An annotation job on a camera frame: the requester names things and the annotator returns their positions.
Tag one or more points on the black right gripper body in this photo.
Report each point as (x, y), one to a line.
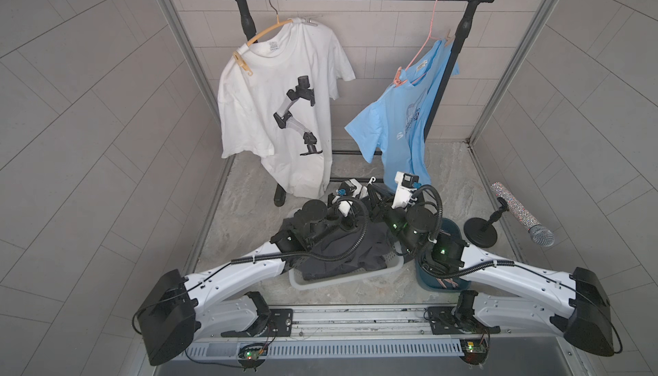
(396, 219)

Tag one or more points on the dark grey t-shirt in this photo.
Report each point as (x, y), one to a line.
(344, 243)

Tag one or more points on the light blue t-shirt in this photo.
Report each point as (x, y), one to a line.
(394, 123)

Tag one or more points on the pink wire hanger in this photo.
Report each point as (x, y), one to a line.
(430, 32)

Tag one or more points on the white t-shirt black print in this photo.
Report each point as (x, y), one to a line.
(282, 112)

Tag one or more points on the yellow clothespin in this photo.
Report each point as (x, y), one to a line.
(238, 58)

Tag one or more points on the beige clothespin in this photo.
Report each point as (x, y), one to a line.
(449, 40)

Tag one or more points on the white clothespin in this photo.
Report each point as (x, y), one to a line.
(308, 21)

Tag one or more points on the orange plastic hanger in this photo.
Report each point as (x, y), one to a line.
(270, 26)

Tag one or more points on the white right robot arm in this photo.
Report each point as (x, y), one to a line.
(572, 305)

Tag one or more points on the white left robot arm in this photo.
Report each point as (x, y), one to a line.
(179, 309)

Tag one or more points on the teal clothespin tray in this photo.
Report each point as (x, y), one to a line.
(443, 285)

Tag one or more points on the glitter microphone on stand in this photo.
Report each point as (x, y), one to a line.
(482, 232)

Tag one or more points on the white laundry basket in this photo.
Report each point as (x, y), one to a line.
(393, 263)

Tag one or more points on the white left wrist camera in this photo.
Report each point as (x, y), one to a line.
(353, 189)

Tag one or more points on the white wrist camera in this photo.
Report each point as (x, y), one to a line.
(353, 189)
(407, 184)

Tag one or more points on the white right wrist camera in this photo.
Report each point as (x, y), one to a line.
(407, 184)

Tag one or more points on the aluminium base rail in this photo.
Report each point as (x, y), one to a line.
(373, 331)

